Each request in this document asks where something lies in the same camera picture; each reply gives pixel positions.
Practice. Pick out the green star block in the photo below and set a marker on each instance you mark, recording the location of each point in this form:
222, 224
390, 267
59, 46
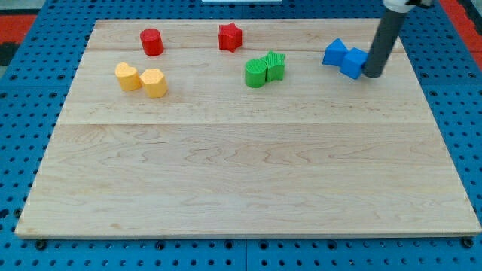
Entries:
275, 63

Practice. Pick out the red star block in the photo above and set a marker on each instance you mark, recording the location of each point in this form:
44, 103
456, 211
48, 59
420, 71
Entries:
230, 37

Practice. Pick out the light wooden board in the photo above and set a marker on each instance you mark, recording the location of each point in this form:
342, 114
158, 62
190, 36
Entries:
317, 155

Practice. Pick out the green cylinder block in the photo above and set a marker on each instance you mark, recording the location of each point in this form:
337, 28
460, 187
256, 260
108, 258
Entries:
255, 73

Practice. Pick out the yellow hexagon block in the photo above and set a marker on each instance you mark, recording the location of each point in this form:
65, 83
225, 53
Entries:
154, 83

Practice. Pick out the yellow heart block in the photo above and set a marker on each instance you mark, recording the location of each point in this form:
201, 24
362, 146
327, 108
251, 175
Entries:
127, 76

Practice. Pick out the blue triangle block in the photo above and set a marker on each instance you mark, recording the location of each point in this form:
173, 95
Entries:
335, 53

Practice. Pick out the blue cube block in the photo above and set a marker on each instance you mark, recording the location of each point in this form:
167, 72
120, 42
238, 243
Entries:
353, 63

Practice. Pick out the red cylinder block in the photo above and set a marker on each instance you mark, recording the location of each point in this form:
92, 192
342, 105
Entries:
151, 42

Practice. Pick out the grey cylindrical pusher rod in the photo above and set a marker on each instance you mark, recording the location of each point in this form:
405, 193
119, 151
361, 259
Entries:
383, 43

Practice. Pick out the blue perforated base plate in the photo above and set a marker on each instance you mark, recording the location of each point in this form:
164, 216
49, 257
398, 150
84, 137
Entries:
37, 81

